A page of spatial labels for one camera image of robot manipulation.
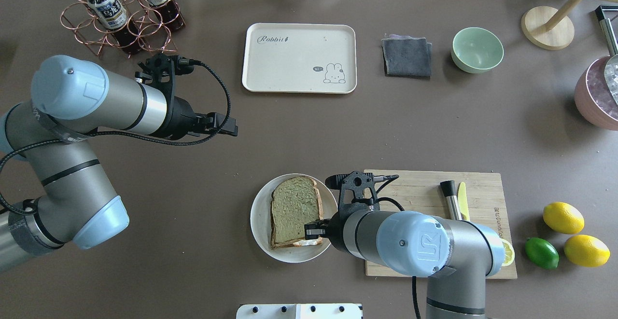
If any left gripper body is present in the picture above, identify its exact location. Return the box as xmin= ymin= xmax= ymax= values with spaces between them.
xmin=163 ymin=97 xmax=213 ymax=140

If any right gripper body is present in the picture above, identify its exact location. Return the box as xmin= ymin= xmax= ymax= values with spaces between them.
xmin=322 ymin=213 xmax=350 ymax=253

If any bread slice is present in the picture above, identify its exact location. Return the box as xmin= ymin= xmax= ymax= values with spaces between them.
xmin=270 ymin=177 xmax=323 ymax=249

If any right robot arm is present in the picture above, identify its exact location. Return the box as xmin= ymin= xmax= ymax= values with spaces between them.
xmin=304 ymin=210 xmax=506 ymax=319

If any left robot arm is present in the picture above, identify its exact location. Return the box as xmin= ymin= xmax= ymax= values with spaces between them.
xmin=1 ymin=54 xmax=238 ymax=271

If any cream rabbit tray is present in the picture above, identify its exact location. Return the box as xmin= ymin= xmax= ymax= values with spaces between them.
xmin=241 ymin=23 xmax=357 ymax=94

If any fried egg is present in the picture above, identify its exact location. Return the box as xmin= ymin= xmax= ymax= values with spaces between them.
xmin=292 ymin=237 xmax=323 ymax=247

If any white round plate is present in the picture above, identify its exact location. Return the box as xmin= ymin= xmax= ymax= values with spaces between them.
xmin=250 ymin=173 xmax=337 ymax=264

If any front tea bottle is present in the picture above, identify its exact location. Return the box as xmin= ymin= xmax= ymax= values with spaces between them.
xmin=87 ymin=0 xmax=142 ymax=55

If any lemon half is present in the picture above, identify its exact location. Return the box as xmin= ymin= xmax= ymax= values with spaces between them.
xmin=501 ymin=238 xmax=516 ymax=267

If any grey folded cloth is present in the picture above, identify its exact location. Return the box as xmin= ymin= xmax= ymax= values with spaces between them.
xmin=381 ymin=34 xmax=433 ymax=78

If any green lime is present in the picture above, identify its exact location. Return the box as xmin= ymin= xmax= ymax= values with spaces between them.
xmin=524 ymin=237 xmax=559 ymax=270

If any green bowl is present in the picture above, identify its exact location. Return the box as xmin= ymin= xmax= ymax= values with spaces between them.
xmin=451 ymin=27 xmax=504 ymax=73

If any upper whole lemon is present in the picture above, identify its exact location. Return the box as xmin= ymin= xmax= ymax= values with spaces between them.
xmin=543 ymin=202 xmax=585 ymax=234

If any whole lemon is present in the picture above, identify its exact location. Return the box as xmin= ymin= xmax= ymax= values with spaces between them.
xmin=543 ymin=202 xmax=585 ymax=234
xmin=563 ymin=234 xmax=611 ymax=267

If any lower whole lemon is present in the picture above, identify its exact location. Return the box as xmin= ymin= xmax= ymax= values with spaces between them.
xmin=563 ymin=234 xmax=611 ymax=267

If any pink ice bowl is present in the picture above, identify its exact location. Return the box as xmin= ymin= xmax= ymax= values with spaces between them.
xmin=574 ymin=56 xmax=618 ymax=131

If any wooden mug tree stand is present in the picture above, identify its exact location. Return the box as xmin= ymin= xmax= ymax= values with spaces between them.
xmin=520 ymin=0 xmax=618 ymax=50

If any steel ice scoop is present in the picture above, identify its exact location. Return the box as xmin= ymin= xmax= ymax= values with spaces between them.
xmin=594 ymin=5 xmax=618 ymax=104

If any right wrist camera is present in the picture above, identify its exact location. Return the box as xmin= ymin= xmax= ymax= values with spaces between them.
xmin=324 ymin=171 xmax=404 ymax=222

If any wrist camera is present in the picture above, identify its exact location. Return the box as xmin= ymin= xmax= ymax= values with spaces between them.
xmin=135 ymin=53 xmax=201 ymax=88
xmin=324 ymin=171 xmax=404 ymax=222

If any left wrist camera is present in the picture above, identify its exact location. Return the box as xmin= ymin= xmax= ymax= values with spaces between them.
xmin=135 ymin=53 xmax=201 ymax=88

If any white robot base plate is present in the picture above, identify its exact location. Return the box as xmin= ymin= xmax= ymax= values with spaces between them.
xmin=236 ymin=302 xmax=364 ymax=319

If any copper wire bottle rack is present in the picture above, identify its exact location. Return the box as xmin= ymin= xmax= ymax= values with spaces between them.
xmin=60 ymin=0 xmax=176 ymax=56

